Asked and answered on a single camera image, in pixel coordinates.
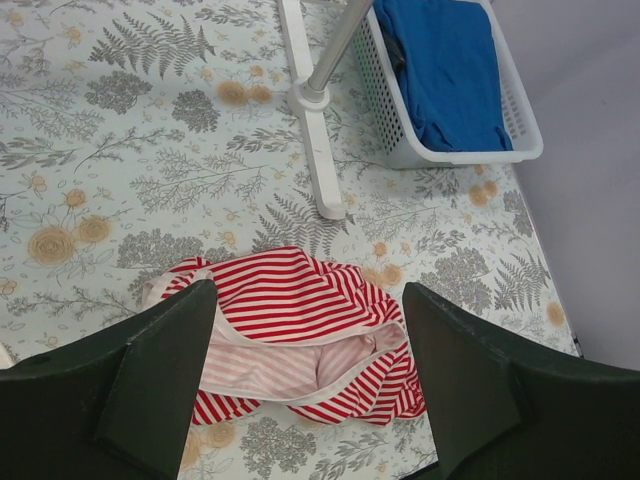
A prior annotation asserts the blue folded cloth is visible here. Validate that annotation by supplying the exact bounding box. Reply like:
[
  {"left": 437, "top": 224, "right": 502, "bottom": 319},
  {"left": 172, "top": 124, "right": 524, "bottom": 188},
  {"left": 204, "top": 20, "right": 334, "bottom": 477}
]
[{"left": 374, "top": 0, "right": 512, "bottom": 153}]

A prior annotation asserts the white basket right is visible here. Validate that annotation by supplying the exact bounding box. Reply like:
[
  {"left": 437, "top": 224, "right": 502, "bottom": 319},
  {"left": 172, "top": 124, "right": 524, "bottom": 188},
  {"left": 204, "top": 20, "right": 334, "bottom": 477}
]
[{"left": 353, "top": 1, "right": 543, "bottom": 169}]

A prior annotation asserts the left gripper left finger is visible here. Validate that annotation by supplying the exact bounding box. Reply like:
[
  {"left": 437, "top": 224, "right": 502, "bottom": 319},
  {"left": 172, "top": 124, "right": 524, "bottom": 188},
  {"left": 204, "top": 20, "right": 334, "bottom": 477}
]
[{"left": 1, "top": 280, "right": 216, "bottom": 479}]

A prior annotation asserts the red white striped tank top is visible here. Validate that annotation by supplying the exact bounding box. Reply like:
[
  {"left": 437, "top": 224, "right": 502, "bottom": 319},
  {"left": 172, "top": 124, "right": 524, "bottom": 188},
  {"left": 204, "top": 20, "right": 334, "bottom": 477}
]
[{"left": 142, "top": 247, "right": 426, "bottom": 425}]

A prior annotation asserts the white clothes rack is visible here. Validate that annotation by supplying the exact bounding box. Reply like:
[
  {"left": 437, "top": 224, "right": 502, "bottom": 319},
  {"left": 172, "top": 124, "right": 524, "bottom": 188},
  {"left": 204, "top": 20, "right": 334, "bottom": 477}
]
[{"left": 278, "top": 1, "right": 372, "bottom": 220}]

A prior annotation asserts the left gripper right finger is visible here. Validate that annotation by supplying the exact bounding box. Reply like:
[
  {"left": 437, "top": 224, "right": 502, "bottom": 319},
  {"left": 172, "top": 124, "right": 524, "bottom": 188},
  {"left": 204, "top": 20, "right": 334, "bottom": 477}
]
[{"left": 402, "top": 283, "right": 639, "bottom": 479}]

